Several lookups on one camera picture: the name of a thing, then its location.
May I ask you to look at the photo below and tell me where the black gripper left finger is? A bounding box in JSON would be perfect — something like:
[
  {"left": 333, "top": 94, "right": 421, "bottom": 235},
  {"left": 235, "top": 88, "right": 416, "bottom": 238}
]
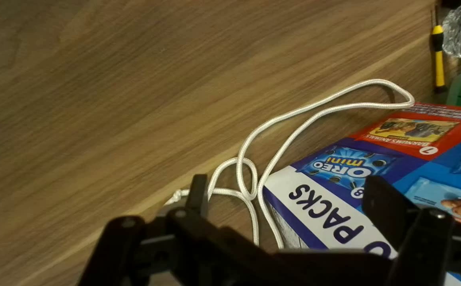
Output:
[{"left": 77, "top": 175, "right": 273, "bottom": 286}]

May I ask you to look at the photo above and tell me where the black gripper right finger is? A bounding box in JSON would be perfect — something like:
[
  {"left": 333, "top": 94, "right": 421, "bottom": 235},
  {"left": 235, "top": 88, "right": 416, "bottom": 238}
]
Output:
[{"left": 271, "top": 175, "right": 461, "bottom": 286}]

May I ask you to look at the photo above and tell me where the white rope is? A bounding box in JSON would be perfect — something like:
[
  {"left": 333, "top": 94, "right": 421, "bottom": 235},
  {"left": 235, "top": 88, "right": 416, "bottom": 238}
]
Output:
[{"left": 163, "top": 78, "right": 416, "bottom": 251}]

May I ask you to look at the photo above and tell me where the blue snack box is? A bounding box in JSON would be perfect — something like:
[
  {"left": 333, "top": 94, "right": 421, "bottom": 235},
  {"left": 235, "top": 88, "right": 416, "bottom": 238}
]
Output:
[{"left": 263, "top": 105, "right": 461, "bottom": 250}]

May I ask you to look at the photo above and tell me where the yellow black utility knife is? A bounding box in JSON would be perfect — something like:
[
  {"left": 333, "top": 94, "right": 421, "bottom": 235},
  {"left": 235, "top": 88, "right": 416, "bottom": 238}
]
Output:
[{"left": 430, "top": 24, "right": 446, "bottom": 89}]

